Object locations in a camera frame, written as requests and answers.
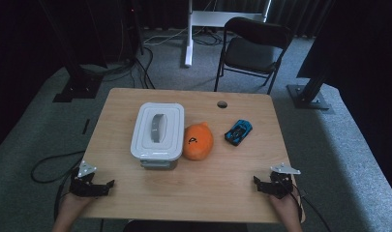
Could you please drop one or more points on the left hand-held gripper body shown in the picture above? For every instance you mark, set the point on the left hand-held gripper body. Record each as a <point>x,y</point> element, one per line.
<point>84,187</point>

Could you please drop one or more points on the person's dark clothing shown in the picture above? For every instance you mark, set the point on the person's dark clothing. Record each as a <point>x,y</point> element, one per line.
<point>184,227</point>

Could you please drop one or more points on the orange plush toy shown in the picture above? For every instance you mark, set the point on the orange plush toy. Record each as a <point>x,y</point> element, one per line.
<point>198,145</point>

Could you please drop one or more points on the small black floor strip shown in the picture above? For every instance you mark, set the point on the small black floor strip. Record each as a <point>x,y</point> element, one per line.
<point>85,126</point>

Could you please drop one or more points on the small dark table knob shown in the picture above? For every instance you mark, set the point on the small dark table knob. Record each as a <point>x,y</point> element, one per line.
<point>222,104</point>

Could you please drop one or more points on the dark equipment rack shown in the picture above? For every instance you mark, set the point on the dark equipment rack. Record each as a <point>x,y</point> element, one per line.
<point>119,29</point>

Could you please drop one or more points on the black metal stand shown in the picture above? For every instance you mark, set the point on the black metal stand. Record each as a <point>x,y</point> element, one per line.
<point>308,95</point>
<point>77,87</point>

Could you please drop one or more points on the black folding chair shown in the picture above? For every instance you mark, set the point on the black folding chair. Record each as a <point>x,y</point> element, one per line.
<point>248,51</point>

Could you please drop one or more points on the clear brown storage box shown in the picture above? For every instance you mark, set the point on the clear brown storage box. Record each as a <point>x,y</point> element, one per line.
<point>158,164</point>

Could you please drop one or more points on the blue toy car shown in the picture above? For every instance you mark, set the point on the blue toy car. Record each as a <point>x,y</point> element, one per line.
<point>238,132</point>

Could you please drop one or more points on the person's right hand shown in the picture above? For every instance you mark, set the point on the person's right hand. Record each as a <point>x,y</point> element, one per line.
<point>287,208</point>

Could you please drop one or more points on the person's left hand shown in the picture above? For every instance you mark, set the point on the person's left hand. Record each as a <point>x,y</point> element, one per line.
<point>72,206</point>

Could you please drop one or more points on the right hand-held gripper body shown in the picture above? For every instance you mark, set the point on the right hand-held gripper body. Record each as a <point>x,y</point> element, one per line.
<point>280,185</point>

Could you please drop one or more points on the white desk frame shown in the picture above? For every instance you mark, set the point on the white desk frame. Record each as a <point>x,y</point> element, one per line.
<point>213,17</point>

